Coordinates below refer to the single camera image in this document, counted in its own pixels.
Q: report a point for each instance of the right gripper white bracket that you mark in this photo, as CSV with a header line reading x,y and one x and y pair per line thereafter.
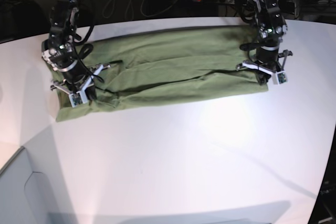
x,y
78,82

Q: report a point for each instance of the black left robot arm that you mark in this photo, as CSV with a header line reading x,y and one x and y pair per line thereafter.
x,y
270,27

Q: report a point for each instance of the green T-shirt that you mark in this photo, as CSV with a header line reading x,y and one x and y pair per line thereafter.
x,y
167,67

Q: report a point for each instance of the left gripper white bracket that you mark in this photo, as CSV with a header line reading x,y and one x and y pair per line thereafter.
x,y
267,65

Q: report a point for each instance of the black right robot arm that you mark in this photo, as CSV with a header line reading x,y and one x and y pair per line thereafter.
x,y
65,50

